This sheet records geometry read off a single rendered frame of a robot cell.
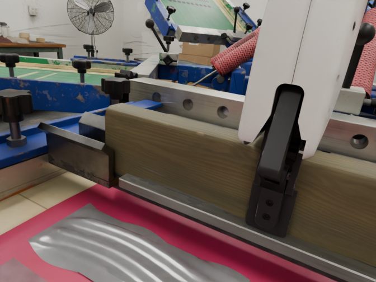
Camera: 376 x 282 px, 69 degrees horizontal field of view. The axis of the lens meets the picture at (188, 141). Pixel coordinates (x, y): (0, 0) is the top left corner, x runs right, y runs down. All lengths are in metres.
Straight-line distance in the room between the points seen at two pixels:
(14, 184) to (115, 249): 0.15
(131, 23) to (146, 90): 5.13
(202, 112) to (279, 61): 0.34
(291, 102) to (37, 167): 0.29
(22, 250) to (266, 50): 0.24
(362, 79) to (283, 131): 0.52
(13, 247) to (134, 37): 5.40
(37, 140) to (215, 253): 0.24
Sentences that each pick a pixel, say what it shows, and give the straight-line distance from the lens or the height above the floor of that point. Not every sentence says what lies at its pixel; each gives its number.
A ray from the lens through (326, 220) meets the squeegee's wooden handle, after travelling 0.23.
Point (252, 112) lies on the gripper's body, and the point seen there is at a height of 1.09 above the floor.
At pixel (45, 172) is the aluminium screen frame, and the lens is 0.37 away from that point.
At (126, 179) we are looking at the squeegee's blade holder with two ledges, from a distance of 0.28.
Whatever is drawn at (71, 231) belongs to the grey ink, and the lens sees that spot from 0.28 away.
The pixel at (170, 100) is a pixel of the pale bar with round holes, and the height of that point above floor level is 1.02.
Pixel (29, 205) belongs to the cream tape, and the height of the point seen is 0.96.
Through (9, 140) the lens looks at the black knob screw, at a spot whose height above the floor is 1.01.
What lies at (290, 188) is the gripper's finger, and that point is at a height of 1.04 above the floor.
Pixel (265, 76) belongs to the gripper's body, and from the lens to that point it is 0.17.
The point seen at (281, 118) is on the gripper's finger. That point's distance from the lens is 0.17.
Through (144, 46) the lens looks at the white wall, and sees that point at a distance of 5.47.
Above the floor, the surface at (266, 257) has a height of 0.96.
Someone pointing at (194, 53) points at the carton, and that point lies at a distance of 4.39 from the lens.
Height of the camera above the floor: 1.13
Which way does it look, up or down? 21 degrees down
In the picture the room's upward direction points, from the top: 5 degrees clockwise
